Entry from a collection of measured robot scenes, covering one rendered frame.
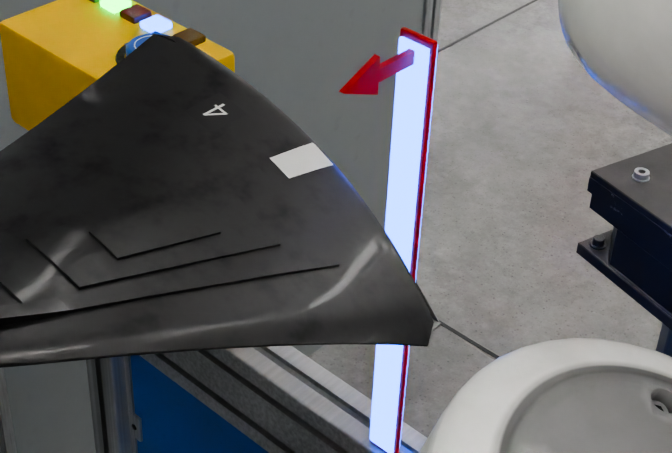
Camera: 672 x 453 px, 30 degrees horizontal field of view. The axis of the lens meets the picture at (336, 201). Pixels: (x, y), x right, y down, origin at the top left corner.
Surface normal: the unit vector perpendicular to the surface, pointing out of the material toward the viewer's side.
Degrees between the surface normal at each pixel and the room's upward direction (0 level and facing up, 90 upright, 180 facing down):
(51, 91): 90
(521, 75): 0
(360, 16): 90
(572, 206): 0
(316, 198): 21
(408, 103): 90
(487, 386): 11
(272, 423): 90
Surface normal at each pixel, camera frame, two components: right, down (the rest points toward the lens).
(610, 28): -0.86, 0.32
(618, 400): 0.23, -0.73
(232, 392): -0.69, 0.40
